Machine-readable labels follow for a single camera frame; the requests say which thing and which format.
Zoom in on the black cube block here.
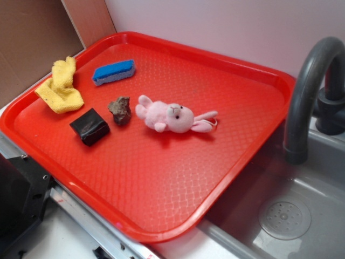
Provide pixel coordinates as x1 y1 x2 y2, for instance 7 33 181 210
70 108 110 146

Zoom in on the blue sponge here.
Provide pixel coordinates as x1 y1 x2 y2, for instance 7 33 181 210
92 59 136 86

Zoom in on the pink plush bunny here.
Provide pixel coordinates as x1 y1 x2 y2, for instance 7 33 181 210
135 95 218 133

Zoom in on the brown cardboard panel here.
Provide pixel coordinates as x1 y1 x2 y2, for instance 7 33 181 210
1 1 116 107

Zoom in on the grey toy faucet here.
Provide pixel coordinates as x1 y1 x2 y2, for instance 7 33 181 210
283 37 344 165

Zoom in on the silver metal rail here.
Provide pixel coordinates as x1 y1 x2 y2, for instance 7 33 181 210
0 132 160 259

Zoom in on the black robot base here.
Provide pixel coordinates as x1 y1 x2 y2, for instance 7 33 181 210
1 155 53 254

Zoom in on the yellow cloth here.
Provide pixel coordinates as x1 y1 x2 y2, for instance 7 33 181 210
34 57 84 114

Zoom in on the brown rock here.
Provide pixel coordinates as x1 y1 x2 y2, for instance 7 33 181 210
108 97 132 126

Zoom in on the grey plastic sink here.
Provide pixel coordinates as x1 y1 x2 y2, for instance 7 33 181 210
199 126 344 258

